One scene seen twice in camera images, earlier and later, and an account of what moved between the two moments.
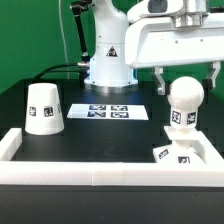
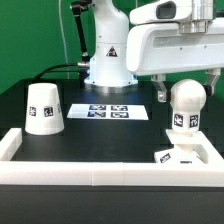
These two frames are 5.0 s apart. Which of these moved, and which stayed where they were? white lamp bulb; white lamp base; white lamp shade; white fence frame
Moved: white lamp base
Stayed: white fence frame; white lamp bulb; white lamp shade
